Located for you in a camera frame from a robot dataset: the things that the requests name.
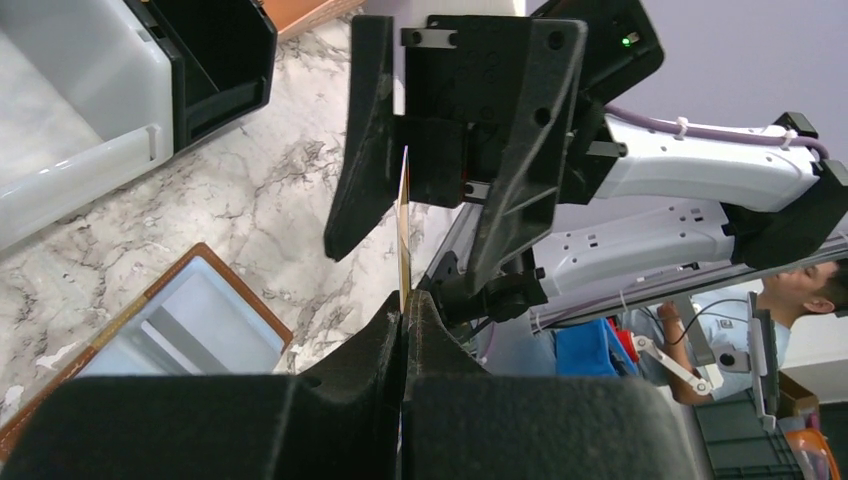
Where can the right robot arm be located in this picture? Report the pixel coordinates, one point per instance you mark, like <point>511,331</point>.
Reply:
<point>765,180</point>

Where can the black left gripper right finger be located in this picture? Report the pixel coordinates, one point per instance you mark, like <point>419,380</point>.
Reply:
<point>461,422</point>

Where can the black right tray box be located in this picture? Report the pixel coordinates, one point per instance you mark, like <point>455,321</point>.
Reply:
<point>221,54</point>

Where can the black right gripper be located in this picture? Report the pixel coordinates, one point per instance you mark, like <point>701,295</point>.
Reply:
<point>488,100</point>

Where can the gold card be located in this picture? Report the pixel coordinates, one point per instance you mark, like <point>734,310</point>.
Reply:
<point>402,210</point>

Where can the white middle tray box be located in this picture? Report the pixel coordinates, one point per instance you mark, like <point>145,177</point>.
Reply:
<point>86,106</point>

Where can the brown leather card holder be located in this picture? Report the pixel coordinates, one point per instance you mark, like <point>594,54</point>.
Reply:
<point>198,318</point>

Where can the blue bin in background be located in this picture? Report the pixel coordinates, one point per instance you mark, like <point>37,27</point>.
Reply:
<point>595,349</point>

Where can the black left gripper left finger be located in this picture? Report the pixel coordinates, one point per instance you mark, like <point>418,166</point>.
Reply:
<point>338,420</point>

